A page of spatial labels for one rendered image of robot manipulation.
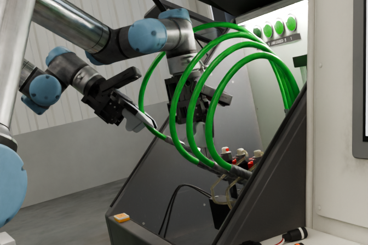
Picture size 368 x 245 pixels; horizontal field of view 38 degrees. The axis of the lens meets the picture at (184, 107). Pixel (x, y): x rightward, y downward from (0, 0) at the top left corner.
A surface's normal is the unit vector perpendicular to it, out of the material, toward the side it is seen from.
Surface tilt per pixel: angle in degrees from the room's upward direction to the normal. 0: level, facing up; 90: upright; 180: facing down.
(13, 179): 97
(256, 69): 90
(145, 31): 90
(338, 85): 76
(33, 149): 90
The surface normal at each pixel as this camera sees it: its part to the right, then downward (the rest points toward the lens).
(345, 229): -0.93, -0.04
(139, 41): -0.50, 0.15
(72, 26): 0.57, 0.56
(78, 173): 0.47, -0.05
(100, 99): -0.27, -0.12
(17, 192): 0.83, -0.03
